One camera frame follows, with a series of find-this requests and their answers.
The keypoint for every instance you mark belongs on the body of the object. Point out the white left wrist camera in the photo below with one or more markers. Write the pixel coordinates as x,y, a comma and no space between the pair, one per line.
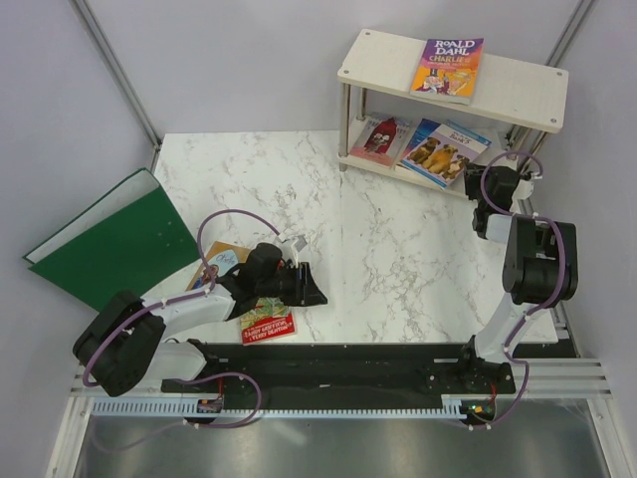
291,247

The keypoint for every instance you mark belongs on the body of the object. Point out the white two-tier shelf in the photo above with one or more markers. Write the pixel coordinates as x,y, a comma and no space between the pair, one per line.
519,93

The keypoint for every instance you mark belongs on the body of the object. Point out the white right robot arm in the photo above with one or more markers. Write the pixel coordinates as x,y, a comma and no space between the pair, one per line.
540,267

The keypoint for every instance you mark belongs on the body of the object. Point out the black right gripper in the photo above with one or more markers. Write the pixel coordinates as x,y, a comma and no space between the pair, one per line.
473,172

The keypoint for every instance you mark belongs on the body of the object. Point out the red house cover book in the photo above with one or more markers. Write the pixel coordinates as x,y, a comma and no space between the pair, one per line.
381,139

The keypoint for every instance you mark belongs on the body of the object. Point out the red 13-Storey Treehouse book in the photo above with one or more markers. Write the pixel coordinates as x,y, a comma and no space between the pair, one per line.
270,319

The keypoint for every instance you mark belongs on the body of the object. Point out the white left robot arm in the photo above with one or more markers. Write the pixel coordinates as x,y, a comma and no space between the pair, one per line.
126,341

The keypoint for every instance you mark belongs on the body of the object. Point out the aluminium rail frame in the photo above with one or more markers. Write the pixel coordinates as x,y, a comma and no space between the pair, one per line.
532,377

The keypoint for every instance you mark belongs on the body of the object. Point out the orange Charlie portrait book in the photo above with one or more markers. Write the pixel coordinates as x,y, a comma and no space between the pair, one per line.
221,258

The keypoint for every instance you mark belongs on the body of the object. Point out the green ring binder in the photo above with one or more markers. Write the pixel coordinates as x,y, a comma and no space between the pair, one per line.
131,239

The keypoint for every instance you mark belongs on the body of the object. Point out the white slotted cable duct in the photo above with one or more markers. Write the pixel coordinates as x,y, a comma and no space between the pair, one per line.
182,407

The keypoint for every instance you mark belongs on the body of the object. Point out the Charlie Chocolate Factory book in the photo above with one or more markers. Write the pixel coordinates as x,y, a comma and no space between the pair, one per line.
447,70

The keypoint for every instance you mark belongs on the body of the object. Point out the Why Do Dogs Bark book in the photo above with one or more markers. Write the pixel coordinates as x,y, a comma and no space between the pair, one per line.
458,148

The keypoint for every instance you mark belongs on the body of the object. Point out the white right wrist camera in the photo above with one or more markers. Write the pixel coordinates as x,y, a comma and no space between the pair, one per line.
526,184

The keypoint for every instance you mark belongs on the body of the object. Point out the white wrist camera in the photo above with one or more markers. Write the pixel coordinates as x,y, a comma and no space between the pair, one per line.
291,247
526,184

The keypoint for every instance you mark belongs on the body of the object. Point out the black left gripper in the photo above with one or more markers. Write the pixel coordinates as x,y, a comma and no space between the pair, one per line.
307,288

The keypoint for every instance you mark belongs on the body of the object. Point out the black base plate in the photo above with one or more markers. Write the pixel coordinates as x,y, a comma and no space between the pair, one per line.
340,361

